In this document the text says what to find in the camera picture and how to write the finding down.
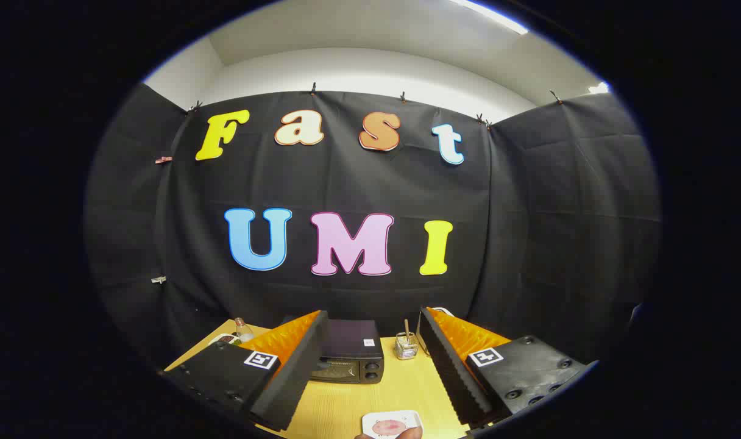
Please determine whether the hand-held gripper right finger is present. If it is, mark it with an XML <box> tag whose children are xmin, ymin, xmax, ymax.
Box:
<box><xmin>416</xmin><ymin>307</ymin><xmax>590</xmax><ymax>427</ymax></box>

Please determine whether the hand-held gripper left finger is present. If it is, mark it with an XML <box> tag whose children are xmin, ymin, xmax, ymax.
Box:
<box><xmin>162</xmin><ymin>310</ymin><xmax>330</xmax><ymax>432</ymax></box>

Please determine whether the black toaster oven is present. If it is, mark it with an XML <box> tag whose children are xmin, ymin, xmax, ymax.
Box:
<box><xmin>282</xmin><ymin>315</ymin><xmax>385</xmax><ymax>385</ymax></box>

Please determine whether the white square dish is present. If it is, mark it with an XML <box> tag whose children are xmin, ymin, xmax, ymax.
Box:
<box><xmin>362</xmin><ymin>410</ymin><xmax>424</xmax><ymax>439</ymax></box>

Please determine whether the wire metal basket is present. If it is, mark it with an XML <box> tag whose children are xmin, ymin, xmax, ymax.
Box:
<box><xmin>395</xmin><ymin>332</ymin><xmax>419</xmax><ymax>360</ymax></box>

